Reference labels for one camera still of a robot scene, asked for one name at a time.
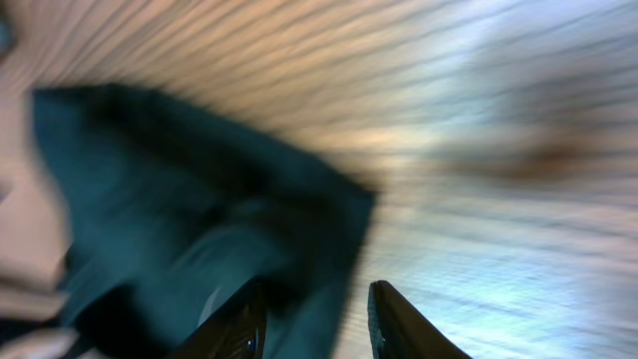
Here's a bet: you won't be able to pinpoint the black t-shirt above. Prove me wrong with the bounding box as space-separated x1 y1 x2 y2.
33 85 375 359

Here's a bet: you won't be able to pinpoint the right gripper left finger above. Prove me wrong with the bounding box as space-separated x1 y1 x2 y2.
168 281 267 359

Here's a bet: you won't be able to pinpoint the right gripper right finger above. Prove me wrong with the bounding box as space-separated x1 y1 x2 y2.
367 280 471 359

